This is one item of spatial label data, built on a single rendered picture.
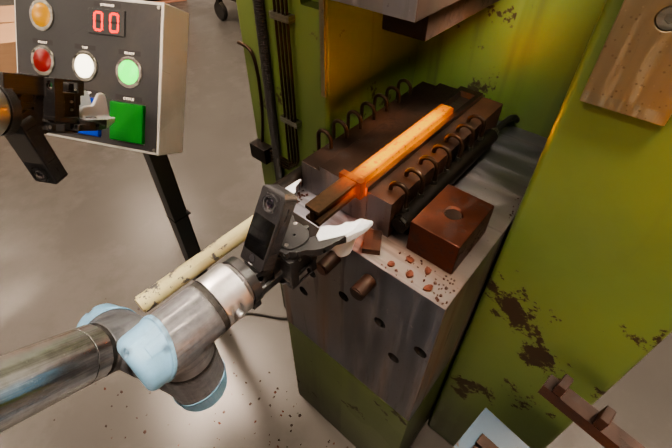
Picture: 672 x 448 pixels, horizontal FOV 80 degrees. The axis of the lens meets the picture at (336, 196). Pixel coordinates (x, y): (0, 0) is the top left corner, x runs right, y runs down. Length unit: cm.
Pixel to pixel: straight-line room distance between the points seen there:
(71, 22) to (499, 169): 89
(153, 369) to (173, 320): 5
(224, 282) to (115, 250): 162
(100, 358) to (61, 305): 141
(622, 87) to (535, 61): 43
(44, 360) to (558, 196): 69
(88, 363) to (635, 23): 73
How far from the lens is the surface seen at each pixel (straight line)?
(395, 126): 83
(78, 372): 61
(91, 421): 170
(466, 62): 104
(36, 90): 73
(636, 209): 66
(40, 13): 103
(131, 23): 89
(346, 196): 65
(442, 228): 64
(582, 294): 78
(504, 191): 84
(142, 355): 51
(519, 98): 101
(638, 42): 55
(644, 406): 184
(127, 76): 89
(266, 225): 53
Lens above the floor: 143
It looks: 42 degrees down
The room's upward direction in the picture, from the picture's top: straight up
